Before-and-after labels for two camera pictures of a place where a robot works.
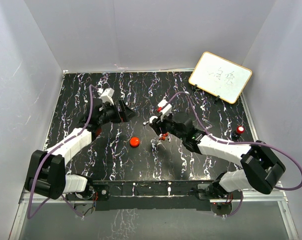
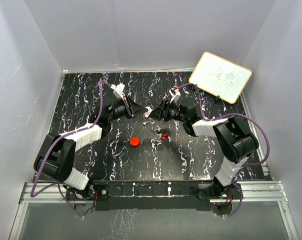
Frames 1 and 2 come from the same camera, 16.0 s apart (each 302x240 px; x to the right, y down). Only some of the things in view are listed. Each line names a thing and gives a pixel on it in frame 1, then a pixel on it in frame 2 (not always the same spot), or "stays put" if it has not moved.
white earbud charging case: x=152 y=118 → x=148 y=113
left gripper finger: x=128 y=113 → x=134 y=106
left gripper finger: x=127 y=115 → x=138 y=112
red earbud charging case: x=134 y=141 stays put
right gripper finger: x=155 y=125 → x=162 y=115
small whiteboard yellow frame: x=221 y=77 stays put
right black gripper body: x=170 y=128 → x=174 y=113
